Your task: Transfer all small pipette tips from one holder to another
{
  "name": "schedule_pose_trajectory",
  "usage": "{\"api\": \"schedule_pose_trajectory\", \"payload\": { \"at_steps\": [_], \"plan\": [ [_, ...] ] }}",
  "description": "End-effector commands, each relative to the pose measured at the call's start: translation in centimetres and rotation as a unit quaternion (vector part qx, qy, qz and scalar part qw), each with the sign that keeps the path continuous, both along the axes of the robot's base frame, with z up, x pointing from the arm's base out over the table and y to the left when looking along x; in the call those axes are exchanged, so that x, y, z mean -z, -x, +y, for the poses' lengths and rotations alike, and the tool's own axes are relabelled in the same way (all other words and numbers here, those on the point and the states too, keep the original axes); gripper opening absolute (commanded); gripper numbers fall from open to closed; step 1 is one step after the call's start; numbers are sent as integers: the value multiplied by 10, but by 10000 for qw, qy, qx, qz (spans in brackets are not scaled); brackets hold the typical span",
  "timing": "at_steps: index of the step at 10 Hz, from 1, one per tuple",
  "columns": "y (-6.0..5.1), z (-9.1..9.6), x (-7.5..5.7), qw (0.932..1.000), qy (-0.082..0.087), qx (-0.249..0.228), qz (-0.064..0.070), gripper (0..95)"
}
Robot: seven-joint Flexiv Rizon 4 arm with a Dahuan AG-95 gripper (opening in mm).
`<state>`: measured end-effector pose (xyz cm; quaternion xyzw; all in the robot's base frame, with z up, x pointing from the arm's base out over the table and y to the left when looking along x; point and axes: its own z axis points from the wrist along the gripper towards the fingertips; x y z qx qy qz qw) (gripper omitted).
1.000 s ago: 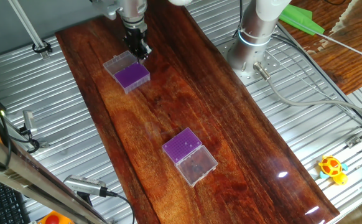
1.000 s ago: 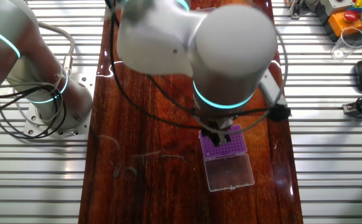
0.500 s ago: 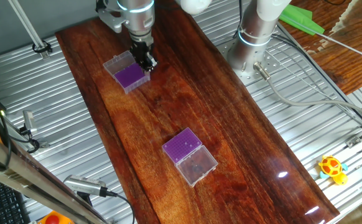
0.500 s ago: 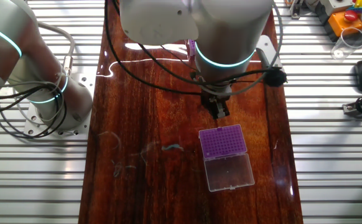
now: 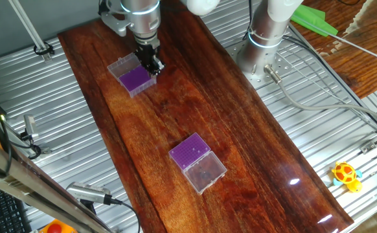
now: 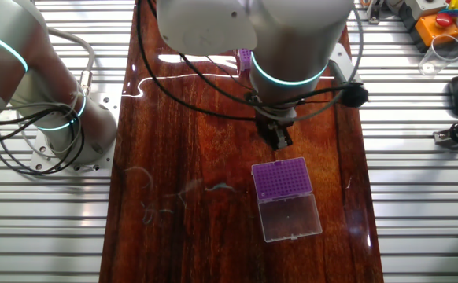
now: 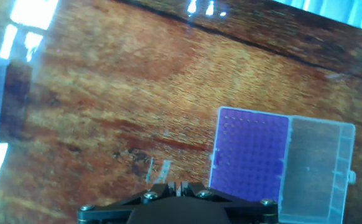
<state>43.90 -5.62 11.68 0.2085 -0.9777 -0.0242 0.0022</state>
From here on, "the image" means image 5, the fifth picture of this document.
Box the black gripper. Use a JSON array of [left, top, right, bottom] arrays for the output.
[[135, 43, 166, 78]]

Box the tall purple pipette tip box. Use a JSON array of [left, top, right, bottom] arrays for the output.
[[106, 52, 158, 99]]

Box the flat purple pipette tip holder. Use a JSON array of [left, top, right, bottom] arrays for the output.
[[168, 131, 228, 195]]

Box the silver aluminium pole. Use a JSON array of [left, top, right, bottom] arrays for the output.
[[6, 0, 49, 54]]

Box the green plastic sheet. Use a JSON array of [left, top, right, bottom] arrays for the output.
[[290, 3, 339, 37]]

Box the orange box with red button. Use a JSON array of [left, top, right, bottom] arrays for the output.
[[39, 218, 78, 233]]

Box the thin white rod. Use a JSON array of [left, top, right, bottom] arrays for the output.
[[291, 16, 377, 67]]

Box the black keyboard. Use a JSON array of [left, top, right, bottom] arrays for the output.
[[0, 179, 33, 233]]

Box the brown wooden side table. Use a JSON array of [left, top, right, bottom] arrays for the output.
[[288, 0, 377, 100]]

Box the yellow orange turtle toy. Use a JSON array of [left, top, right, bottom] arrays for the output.
[[330, 161, 363, 194]]

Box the silver bracket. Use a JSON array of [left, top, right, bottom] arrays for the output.
[[40, 50, 54, 63]]

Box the black cable ring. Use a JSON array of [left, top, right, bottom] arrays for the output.
[[32, 41, 56, 56]]

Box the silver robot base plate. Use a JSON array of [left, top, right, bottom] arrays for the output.
[[225, 40, 293, 90]]

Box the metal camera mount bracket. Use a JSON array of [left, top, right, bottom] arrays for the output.
[[0, 113, 52, 156]]

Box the silver ribbed camera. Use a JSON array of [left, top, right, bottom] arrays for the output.
[[65, 181, 113, 205]]

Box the black camera cable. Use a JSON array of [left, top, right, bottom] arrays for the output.
[[109, 197, 142, 233], [10, 131, 43, 161]]

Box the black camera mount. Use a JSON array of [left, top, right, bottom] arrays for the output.
[[79, 199, 98, 216]]

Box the grey hose with metal connector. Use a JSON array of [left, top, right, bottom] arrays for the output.
[[263, 63, 377, 129]]

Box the thin grey cable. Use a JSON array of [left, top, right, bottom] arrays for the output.
[[276, 52, 377, 133]]

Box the steel frame beam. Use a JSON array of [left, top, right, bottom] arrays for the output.
[[0, 131, 115, 233]]

